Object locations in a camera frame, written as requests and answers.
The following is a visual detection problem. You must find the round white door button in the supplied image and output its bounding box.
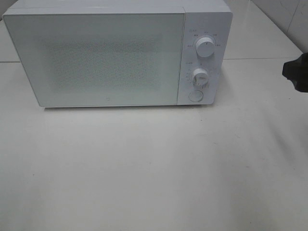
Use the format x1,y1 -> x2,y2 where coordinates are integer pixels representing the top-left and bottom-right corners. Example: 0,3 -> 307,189
189,90 -> 204,102

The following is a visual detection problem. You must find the white timer knob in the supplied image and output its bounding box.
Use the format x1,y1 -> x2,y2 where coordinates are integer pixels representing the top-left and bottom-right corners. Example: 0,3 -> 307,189
192,68 -> 209,86

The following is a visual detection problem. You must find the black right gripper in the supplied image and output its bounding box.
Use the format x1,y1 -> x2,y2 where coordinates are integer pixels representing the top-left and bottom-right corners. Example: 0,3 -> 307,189
282,53 -> 308,92

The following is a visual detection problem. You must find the white microwave door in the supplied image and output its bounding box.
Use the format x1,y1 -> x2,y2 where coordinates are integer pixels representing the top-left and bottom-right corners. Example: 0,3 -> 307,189
4,13 -> 184,107

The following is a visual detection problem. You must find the white microwave oven body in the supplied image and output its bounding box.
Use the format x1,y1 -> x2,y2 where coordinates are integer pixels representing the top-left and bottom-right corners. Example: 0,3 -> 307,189
2,0 -> 233,107

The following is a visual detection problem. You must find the upper white power knob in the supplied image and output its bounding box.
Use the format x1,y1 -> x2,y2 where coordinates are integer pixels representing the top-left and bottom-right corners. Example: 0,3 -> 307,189
195,36 -> 216,58

